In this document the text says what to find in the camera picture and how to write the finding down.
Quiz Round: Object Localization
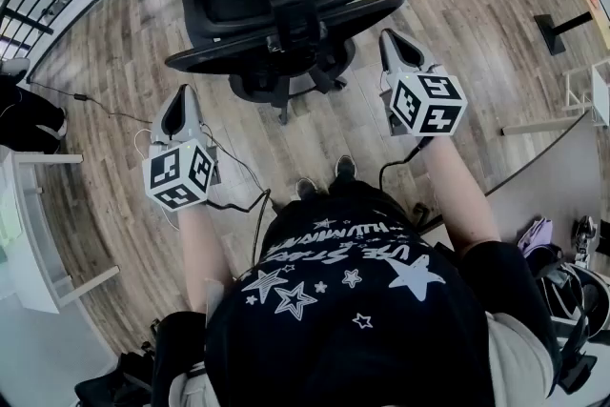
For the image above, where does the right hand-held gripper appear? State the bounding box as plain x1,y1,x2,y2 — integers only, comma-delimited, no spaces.
378,29,469,139

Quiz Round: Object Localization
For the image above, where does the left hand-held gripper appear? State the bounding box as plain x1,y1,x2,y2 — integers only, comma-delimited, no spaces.
141,84,223,212

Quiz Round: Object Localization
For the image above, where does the person's right forearm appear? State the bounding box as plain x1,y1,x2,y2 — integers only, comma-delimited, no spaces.
421,135,501,254

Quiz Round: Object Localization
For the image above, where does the person's left forearm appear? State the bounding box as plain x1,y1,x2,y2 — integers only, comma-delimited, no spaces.
175,199,234,315

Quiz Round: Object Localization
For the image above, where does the person's right shoe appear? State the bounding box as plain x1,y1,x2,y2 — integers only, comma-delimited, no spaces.
335,154,357,183

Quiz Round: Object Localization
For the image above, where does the person's shoe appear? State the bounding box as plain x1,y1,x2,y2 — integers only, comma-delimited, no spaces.
335,154,357,183
295,178,319,202

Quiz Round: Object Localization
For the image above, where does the person's left shoe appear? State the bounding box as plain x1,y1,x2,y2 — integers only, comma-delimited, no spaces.
295,178,319,202

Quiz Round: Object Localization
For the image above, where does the black floor stand base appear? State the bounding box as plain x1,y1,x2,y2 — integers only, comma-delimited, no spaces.
533,11,595,57

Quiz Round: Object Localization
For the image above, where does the white table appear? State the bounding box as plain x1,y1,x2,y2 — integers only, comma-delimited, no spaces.
0,145,120,315

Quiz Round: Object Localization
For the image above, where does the dark grey table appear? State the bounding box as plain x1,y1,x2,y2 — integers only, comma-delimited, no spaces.
485,109,610,254

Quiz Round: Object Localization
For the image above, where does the yellow table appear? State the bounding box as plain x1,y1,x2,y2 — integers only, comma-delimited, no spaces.
574,0,610,28

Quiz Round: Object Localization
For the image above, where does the white metal rack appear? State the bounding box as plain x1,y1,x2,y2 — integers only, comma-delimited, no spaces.
561,61,610,130

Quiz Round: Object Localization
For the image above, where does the purple cloth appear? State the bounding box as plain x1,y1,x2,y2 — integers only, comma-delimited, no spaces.
518,217,555,259

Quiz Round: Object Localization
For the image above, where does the black backpack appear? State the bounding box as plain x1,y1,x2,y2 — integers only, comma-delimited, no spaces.
73,318,158,407

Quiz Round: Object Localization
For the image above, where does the silver metal gadget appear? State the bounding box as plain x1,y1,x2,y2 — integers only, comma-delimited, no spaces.
574,215,598,266

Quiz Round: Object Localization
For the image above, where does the black star-print t-shirt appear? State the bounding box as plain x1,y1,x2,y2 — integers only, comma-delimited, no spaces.
152,178,563,407

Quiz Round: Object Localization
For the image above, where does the thin black floor cable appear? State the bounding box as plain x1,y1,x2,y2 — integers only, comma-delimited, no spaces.
26,78,156,125

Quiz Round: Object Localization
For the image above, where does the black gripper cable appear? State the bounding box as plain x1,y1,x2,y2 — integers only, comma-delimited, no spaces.
377,137,430,196
199,123,273,277

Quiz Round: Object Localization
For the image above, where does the black strapped bag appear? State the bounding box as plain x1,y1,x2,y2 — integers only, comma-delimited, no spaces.
523,245,604,397

